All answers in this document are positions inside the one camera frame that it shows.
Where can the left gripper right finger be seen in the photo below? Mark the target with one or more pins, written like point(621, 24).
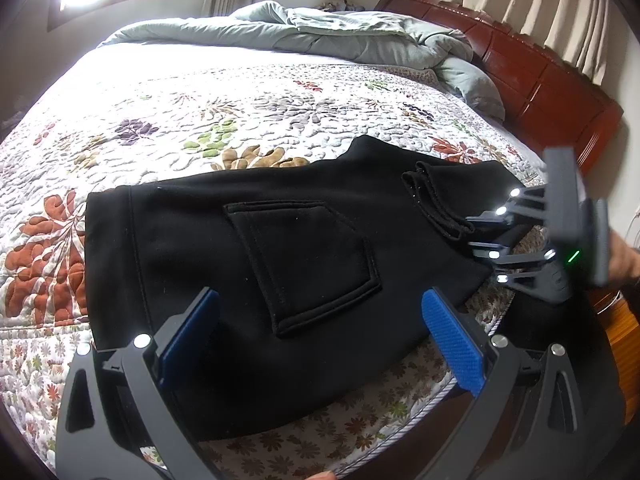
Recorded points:
point(454, 341)

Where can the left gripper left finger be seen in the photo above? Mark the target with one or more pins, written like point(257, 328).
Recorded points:
point(182, 337)

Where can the black pants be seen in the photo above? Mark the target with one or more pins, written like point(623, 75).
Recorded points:
point(320, 271)

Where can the right hand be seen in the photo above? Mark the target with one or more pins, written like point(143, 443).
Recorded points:
point(624, 263)

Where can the red wooden headboard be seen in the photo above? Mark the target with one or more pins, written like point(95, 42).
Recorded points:
point(547, 101)

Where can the floral quilted bedspread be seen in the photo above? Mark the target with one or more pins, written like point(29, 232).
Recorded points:
point(136, 113)

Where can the grey-green comforter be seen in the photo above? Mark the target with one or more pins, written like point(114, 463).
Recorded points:
point(365, 37)

